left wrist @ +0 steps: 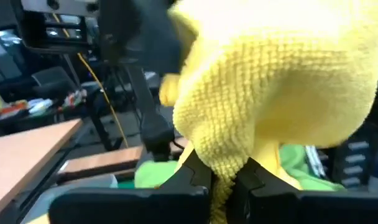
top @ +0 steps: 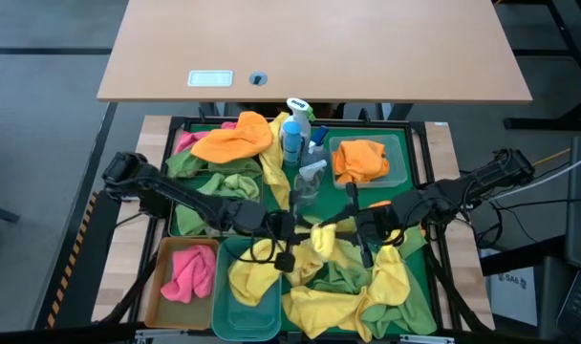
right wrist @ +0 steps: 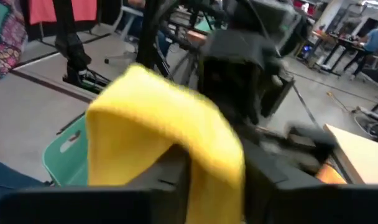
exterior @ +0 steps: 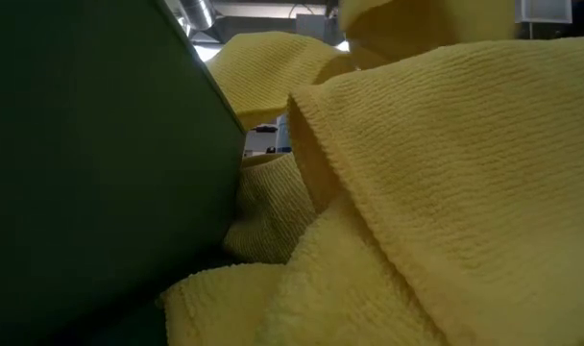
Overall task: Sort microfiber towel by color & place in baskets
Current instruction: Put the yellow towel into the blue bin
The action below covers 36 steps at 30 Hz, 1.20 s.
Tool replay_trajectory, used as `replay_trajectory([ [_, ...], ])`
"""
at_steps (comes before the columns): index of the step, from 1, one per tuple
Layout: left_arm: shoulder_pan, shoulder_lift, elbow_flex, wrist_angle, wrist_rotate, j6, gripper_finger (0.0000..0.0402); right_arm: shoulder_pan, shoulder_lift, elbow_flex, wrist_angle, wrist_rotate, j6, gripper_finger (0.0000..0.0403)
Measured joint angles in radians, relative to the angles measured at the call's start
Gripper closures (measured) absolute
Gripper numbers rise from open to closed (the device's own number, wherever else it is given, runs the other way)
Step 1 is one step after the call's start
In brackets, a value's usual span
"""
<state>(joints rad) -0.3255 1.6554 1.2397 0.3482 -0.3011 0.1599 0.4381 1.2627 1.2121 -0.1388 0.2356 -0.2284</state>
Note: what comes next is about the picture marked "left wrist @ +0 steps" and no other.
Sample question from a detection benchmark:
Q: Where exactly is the green table mat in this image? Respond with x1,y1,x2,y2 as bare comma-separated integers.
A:
117,179,136,189

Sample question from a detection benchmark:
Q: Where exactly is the black office chair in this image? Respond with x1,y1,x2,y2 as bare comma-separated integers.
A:
30,66,80,100

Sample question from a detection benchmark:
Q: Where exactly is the green microfiber towel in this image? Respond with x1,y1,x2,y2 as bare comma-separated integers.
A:
279,144,345,191
134,160,185,189

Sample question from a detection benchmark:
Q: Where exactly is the beige wooden desk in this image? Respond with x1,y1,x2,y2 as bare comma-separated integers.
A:
0,118,84,220

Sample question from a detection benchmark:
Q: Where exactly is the black metal table frame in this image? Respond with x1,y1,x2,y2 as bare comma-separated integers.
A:
83,93,124,152

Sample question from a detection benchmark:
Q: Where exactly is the black background equipment box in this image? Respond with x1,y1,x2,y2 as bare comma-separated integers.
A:
11,0,99,56

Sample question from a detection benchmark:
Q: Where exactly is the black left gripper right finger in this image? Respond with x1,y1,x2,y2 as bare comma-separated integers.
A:
229,157,303,224

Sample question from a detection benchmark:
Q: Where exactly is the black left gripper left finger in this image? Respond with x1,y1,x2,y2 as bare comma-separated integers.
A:
159,150,213,224

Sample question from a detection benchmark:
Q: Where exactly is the yellow cable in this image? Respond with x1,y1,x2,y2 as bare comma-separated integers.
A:
51,12,130,149

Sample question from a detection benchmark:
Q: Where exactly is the yellow microfiber towel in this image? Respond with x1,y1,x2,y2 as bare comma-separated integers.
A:
159,0,378,224

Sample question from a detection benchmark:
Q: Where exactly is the colourful clutter pile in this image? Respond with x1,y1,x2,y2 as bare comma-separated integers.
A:
0,89,87,121

